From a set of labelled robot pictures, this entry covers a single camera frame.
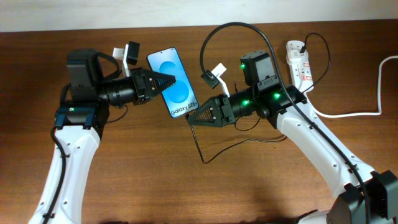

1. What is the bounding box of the blue Galaxy smartphone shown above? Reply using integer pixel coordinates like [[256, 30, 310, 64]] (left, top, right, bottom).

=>
[[146, 46, 200, 119]]

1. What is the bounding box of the black charger cable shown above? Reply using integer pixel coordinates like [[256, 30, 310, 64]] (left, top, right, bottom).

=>
[[185, 32, 331, 165]]

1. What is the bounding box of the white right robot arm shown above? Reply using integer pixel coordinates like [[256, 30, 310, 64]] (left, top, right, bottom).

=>
[[187, 50, 397, 223]]

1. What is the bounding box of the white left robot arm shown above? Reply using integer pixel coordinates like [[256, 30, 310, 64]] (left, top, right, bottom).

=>
[[29, 49, 176, 223]]

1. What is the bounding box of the white charger plug adapter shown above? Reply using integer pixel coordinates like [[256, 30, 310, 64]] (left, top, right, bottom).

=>
[[286, 49, 308, 65]]

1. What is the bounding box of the white power strip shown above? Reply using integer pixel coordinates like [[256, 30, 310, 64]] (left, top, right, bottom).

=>
[[286, 40, 313, 93]]

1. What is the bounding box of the white power strip cord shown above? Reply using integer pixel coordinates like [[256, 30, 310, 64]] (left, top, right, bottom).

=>
[[302, 55, 398, 119]]

